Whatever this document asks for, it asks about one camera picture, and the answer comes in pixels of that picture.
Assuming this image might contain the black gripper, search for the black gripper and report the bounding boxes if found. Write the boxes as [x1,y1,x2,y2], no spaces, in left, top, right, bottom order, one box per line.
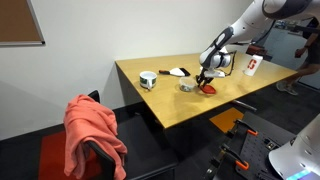
[195,66,215,89]

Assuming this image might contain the orange plastic lid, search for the orange plastic lid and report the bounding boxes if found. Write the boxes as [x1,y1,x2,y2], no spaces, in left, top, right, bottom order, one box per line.
[199,83,217,95]

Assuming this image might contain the green white candies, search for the green white candies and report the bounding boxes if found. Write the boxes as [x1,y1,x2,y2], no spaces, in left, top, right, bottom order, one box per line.
[180,82,195,92]

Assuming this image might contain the white mug with green band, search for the white mug with green band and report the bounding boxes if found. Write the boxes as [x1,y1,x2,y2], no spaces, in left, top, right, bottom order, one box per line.
[139,70,158,91]

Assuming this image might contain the clear plastic bowl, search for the clear plastic bowl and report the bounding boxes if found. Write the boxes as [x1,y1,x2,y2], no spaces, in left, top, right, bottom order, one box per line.
[178,77,197,93]

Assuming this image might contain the white hand brush black bristles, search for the white hand brush black bristles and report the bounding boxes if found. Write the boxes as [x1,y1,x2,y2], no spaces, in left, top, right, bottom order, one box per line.
[158,67,191,78]

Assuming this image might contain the grey metal table foot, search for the grey metal table foot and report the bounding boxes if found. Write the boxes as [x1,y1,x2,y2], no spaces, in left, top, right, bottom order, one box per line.
[231,99,258,113]

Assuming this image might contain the white tumbler with red logo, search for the white tumbler with red logo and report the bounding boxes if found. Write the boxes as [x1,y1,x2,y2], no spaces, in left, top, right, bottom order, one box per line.
[243,54,263,78]

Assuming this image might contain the red chair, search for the red chair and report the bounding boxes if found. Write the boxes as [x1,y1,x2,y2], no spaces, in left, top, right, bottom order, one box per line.
[245,44,273,62]

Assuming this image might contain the black clamp with orange tip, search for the black clamp with orange tip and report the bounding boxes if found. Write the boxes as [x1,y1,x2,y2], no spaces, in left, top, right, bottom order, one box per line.
[233,118,259,137]
[221,143,250,171]

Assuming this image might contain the black office chair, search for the black office chair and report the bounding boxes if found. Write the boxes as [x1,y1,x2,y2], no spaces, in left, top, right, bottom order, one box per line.
[83,89,180,180]

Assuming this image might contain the grey cabinet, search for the grey cabinet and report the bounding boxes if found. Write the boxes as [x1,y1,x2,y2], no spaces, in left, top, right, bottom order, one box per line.
[266,28,320,90]

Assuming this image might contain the person in dark clothes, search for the person in dark clothes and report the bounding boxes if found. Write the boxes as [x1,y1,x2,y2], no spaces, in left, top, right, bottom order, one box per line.
[275,16,320,97]

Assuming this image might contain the salmon pink cloth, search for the salmon pink cloth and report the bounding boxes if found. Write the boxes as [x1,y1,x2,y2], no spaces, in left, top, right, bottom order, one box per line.
[63,93,128,180]

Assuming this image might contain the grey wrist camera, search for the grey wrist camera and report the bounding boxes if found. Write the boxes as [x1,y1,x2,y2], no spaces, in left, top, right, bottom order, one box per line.
[209,69,227,79]

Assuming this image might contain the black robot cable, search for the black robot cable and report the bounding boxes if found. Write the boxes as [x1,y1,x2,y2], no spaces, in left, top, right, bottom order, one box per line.
[223,19,278,77]

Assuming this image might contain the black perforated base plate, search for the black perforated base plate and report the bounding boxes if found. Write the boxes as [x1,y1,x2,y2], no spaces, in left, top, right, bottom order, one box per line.
[213,111,298,180]

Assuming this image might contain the cork board with grey frame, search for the cork board with grey frame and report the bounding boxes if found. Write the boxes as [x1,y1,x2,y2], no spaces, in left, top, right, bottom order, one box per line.
[0,0,47,46]

